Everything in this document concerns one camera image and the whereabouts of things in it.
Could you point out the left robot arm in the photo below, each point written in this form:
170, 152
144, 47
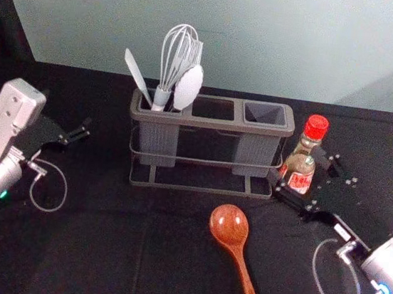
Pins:
3, 130

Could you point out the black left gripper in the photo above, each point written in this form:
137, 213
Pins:
46, 132

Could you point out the grey silicone whisk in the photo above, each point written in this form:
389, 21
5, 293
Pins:
162, 98

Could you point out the brown wooden spoon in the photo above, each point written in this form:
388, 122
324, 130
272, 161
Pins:
230, 224

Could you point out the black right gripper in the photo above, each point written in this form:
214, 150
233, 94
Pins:
340, 204

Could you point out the grey silicone spatula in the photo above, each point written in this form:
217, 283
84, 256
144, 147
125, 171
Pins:
134, 69

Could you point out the glass bottle with red cap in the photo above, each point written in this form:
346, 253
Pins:
299, 168

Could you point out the grey ribbed plastic cup insert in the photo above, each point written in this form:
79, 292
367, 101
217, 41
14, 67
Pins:
157, 142
257, 151

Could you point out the grey silicone spoon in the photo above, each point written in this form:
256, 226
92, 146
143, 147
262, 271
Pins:
188, 85

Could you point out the black table cloth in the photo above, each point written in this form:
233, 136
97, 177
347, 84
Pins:
140, 255

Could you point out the grey slotted turner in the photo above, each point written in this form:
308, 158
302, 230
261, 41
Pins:
197, 55

